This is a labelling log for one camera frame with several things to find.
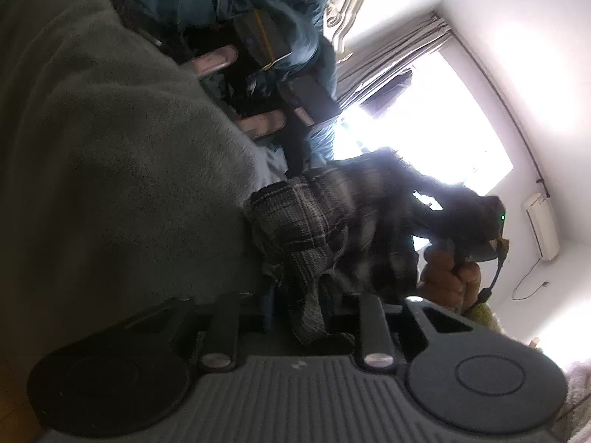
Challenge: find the window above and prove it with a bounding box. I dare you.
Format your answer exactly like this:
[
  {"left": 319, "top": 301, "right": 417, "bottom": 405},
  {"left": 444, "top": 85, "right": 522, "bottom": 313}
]
[{"left": 332, "top": 48, "right": 513, "bottom": 199}]

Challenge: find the air conditioner power cord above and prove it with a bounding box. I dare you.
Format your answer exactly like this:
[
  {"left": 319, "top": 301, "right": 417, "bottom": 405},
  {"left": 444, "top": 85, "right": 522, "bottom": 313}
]
[{"left": 512, "top": 258, "right": 550, "bottom": 301}]

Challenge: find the blue duvet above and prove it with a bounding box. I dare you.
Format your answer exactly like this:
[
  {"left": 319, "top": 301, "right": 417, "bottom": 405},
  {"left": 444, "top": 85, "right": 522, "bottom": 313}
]
[{"left": 139, "top": 0, "right": 340, "bottom": 158}]

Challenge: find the person's right hand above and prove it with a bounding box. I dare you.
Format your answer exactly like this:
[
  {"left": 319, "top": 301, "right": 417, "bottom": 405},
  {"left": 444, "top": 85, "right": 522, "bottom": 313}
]
[{"left": 418, "top": 244, "right": 481, "bottom": 312}]

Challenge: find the dark plaid shirt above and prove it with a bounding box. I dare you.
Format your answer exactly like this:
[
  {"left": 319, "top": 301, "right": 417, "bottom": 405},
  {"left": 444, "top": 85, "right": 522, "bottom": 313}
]
[{"left": 245, "top": 148, "right": 462, "bottom": 347}]

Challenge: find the grey fleece bed blanket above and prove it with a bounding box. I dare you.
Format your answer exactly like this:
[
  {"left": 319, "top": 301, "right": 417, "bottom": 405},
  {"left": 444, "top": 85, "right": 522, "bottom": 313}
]
[{"left": 0, "top": 0, "right": 278, "bottom": 315}]

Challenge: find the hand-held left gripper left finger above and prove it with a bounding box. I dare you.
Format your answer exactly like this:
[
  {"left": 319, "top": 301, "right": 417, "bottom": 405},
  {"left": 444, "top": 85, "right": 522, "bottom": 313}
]
[{"left": 127, "top": 286, "right": 277, "bottom": 372}]

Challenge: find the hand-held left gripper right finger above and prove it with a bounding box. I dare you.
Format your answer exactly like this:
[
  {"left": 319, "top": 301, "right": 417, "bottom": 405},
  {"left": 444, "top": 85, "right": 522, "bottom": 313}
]
[{"left": 325, "top": 294, "right": 476, "bottom": 372}]

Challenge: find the white air conditioner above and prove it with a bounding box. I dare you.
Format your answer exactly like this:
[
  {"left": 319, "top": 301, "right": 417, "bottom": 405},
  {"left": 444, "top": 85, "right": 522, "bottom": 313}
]
[{"left": 522, "top": 192, "right": 560, "bottom": 261}]

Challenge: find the person's right forearm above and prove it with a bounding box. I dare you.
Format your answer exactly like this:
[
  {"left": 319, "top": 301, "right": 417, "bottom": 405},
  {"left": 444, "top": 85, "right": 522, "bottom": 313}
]
[{"left": 462, "top": 302, "right": 504, "bottom": 333}]

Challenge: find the light blue bed sheet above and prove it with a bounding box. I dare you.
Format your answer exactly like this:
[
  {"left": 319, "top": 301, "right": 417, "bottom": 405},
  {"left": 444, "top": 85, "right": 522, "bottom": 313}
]
[{"left": 252, "top": 145, "right": 289, "bottom": 190}]

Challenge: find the grey curtain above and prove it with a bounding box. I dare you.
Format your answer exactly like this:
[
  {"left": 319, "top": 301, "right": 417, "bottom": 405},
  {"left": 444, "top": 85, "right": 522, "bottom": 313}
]
[{"left": 335, "top": 11, "right": 451, "bottom": 111}]

